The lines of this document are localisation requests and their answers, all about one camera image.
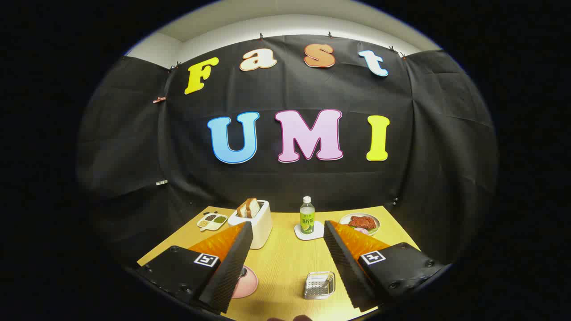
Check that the pink radish slice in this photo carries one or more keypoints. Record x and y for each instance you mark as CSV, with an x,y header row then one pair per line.
x,y
360,230

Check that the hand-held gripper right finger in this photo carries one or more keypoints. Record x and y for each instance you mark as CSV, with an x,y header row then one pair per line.
x,y
348,267

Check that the pink round plate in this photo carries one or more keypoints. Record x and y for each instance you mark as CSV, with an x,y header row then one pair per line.
x,y
247,285

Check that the metal drain basket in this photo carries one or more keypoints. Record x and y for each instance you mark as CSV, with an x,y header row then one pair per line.
x,y
319,285

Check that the white toaster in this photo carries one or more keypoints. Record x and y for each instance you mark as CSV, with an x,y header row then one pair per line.
x,y
261,225

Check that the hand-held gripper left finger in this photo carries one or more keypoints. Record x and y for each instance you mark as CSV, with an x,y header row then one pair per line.
x,y
232,272

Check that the white divided seasoning dish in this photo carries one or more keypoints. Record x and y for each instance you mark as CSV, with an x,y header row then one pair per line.
x,y
212,221

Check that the white oval food plate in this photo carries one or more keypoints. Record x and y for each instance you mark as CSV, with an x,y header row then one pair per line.
x,y
345,220

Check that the black backdrop cloth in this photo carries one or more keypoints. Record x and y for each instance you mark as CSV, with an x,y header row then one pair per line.
x,y
285,183

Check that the brown meat slab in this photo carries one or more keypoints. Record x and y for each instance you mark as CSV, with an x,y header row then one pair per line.
x,y
361,221

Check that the bread slice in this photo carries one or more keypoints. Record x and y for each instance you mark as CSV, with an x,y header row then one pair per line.
x,y
243,210
253,207

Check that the white square coaster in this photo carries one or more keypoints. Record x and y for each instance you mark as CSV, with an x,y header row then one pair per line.
x,y
317,232

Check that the green label drink bottle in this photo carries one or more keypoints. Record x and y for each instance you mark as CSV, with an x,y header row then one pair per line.
x,y
307,218

